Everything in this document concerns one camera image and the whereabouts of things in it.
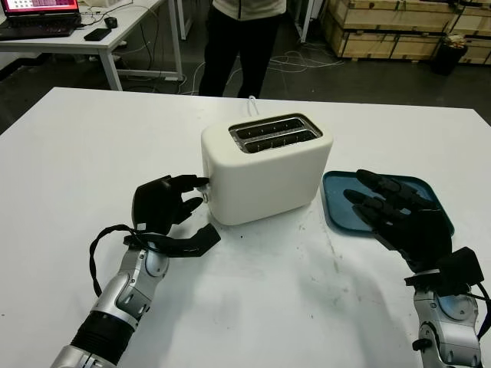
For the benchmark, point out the black computer mouse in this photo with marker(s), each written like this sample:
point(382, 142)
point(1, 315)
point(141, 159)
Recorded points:
point(111, 22)

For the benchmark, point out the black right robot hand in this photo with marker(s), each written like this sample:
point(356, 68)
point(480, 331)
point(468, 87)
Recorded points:
point(418, 230)

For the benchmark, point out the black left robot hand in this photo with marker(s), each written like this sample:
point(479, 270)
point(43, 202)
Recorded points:
point(157, 207)

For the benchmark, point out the black laptop with pink screen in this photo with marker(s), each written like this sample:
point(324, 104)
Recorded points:
point(38, 27)

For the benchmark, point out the person in black trousers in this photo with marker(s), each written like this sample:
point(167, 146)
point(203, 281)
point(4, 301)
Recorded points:
point(230, 57)

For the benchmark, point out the black trash bin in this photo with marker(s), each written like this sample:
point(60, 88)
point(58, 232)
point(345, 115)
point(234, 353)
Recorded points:
point(447, 61)

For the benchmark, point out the white office desk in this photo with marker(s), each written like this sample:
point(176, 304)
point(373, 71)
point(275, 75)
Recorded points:
point(126, 27)

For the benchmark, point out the silver toaster knob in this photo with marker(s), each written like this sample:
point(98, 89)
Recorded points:
point(206, 197)

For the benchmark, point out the wooden crate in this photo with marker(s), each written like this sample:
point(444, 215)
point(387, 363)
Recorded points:
point(475, 19)
point(383, 48)
point(479, 53)
point(399, 15)

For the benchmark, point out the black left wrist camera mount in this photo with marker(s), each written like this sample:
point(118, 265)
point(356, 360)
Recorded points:
point(199, 241)

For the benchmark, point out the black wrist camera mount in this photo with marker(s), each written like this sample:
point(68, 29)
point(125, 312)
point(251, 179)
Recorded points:
point(199, 241)
point(460, 268)

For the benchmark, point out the black smartphone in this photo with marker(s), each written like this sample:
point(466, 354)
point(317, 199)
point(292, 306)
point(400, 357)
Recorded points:
point(97, 34)

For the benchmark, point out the crumpled paper waste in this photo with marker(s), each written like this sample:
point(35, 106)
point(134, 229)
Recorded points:
point(456, 41)

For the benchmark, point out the blue plastic tray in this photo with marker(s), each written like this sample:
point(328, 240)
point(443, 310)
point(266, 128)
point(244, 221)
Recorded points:
point(337, 207)

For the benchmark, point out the white two-slot toaster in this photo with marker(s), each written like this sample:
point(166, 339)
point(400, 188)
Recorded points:
point(268, 184)

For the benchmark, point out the white toaster lever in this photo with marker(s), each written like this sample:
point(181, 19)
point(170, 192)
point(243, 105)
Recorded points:
point(202, 188)

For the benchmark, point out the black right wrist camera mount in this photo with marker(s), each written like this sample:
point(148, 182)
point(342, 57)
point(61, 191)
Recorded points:
point(460, 268)

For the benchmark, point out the white metal frame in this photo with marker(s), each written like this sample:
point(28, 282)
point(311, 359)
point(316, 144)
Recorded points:
point(305, 19)

